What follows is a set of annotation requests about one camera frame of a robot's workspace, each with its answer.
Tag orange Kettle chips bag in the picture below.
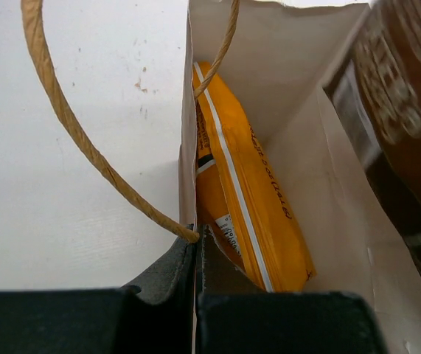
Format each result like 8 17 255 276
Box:
195 75 316 292

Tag brown paper bag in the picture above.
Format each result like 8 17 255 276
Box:
20 0 421 354

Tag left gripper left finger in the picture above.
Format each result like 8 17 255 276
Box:
0 239 196 353

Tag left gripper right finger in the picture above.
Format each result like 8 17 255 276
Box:
195 226 386 353

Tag brown Kettle sea salt chips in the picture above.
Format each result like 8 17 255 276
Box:
324 1 421 276

